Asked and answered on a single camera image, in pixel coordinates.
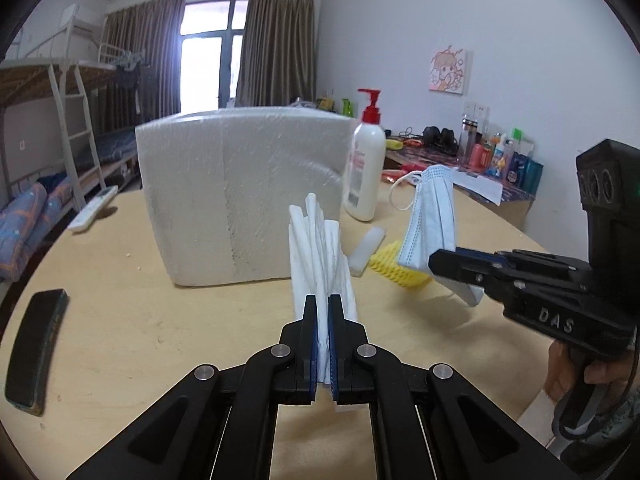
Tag blue surgical mask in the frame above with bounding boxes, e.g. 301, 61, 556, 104
388, 165, 484, 307

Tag white paper tissues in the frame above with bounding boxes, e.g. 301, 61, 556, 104
288, 193, 358, 412

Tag white foam strip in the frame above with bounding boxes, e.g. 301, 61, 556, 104
347, 226, 386, 278

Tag yellow foam net sleeve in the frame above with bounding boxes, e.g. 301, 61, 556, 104
369, 240, 432, 288

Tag person right hand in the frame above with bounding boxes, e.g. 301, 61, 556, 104
544, 341, 634, 406

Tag white paper sheet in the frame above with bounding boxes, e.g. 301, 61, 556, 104
451, 167, 503, 206

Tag toiletry bottles group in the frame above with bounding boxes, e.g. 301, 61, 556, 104
457, 114, 544, 196

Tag black headphones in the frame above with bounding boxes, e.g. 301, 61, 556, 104
422, 126, 459, 156

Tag red pump lotion bottle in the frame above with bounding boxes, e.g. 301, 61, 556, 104
343, 88, 386, 222

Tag white foam box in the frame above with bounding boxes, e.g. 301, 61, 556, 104
136, 106, 356, 287

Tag white remote control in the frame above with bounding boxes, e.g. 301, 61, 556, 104
66, 185, 119, 233

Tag black smartphone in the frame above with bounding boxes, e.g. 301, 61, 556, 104
4, 288, 70, 416

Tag right brown curtain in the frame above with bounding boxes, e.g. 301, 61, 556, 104
235, 0, 316, 107

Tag brown curtain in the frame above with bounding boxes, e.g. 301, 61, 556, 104
235, 0, 316, 107
99, 0, 186, 132

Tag blue plaid quilt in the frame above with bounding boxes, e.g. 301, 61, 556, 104
0, 174, 73, 283

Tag glass balcony door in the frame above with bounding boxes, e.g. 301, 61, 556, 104
180, 0, 248, 113

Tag metal bunk bed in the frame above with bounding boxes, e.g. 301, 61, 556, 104
1, 16, 140, 210

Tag left brown curtain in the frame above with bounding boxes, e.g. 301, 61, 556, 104
99, 0, 186, 132

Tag white air conditioner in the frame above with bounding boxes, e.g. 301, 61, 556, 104
60, 3, 79, 28

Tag cartoon wall picture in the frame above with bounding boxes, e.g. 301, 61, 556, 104
428, 47, 466, 96

